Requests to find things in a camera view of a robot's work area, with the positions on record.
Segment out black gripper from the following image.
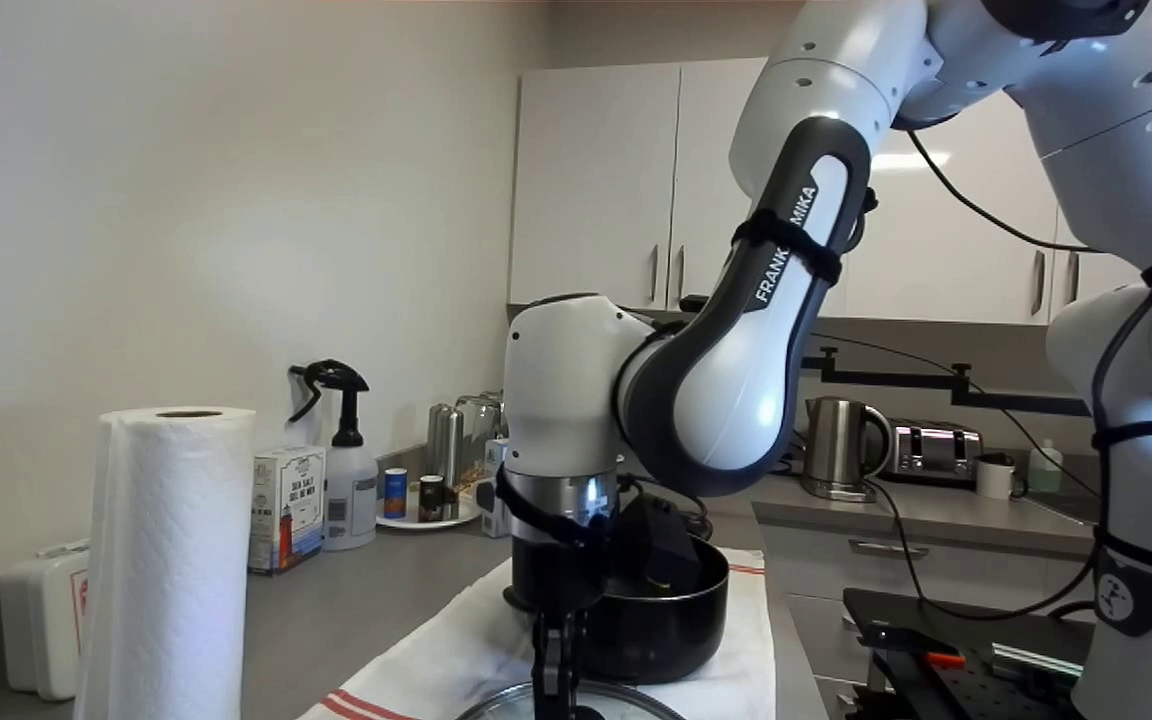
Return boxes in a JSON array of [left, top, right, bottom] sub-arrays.
[[508, 515, 611, 720]]

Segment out glass pot lid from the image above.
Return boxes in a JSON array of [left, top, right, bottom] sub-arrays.
[[457, 684, 684, 720]]

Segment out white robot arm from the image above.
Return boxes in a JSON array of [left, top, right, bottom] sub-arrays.
[[495, 0, 1152, 720]]

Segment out black cooking pot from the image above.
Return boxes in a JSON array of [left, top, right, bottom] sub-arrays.
[[500, 491, 738, 688]]

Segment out white striped kitchen towel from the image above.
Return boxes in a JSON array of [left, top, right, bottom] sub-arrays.
[[300, 549, 775, 720]]

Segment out white round plate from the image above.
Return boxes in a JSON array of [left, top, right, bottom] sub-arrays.
[[377, 509, 480, 534]]

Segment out small spice jar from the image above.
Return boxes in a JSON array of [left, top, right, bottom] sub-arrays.
[[379, 466, 410, 519]]

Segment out steel pepper grinder left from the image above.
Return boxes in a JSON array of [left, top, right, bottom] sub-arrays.
[[427, 406, 466, 486]]

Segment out clear spray bottle black trigger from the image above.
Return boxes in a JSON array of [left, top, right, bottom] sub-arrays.
[[289, 361, 379, 553]]

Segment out small white carton box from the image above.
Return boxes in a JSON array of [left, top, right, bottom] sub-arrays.
[[250, 449, 325, 575]]

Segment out steel electric kettle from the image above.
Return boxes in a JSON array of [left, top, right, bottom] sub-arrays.
[[806, 397, 892, 506]]

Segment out silver toaster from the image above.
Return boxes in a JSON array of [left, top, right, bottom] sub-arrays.
[[888, 420, 986, 486]]

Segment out white paper towel roll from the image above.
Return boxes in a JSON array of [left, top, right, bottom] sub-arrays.
[[77, 409, 257, 720]]

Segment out white upper kitchen cabinets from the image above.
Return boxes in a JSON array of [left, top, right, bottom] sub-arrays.
[[508, 57, 1138, 324]]

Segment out white red wipes box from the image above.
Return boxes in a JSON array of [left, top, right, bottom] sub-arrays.
[[0, 544, 87, 701]]

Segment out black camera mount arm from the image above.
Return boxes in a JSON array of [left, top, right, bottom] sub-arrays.
[[809, 347, 1083, 417]]

